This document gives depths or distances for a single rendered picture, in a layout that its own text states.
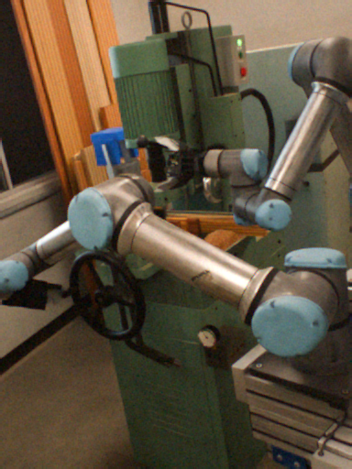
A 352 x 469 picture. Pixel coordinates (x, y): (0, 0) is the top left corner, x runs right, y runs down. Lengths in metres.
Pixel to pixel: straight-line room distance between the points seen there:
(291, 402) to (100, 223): 0.55
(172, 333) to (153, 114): 0.69
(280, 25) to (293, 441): 3.11
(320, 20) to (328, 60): 2.56
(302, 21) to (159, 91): 2.32
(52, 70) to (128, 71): 1.56
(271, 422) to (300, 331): 0.39
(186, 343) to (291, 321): 0.88
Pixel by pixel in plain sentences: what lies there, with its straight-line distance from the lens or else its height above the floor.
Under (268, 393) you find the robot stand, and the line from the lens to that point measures 1.28.
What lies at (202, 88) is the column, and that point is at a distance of 1.90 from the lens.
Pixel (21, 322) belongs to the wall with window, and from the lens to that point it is 3.22.
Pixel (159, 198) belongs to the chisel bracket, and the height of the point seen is 1.03.
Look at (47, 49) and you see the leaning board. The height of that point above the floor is 1.58.
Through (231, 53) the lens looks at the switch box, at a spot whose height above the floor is 1.42.
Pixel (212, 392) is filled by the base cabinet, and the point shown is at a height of 0.42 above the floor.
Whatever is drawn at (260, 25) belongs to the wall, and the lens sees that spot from 4.04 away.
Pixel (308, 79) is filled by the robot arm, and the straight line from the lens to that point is 1.48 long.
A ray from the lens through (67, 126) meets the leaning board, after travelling 3.26.
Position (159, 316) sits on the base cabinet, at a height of 0.66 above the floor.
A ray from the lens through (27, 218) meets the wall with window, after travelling 3.21.
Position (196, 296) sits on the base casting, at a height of 0.76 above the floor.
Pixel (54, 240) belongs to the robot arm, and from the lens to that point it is 1.40.
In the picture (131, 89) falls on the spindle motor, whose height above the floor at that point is 1.37.
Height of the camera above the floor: 1.45
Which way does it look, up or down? 18 degrees down
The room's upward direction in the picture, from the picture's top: 9 degrees counter-clockwise
